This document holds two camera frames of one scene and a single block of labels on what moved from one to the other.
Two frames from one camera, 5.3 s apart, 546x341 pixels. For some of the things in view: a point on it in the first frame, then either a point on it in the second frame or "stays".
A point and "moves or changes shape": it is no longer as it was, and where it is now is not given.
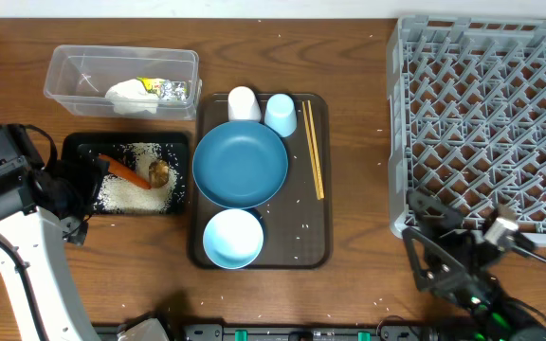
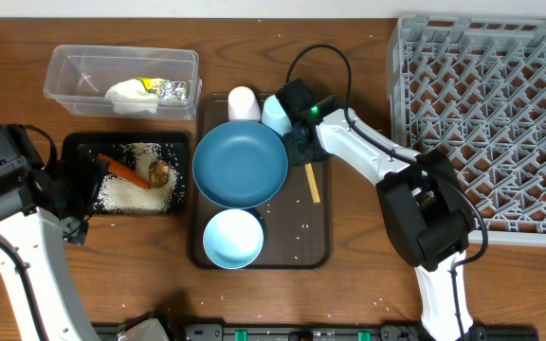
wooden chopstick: [320, 184] moves or changes shape
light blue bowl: [232, 239] stays
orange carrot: [125, 173] stays
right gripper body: [477, 283] to [301, 154]
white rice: [118, 193] stays
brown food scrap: [158, 173] stays
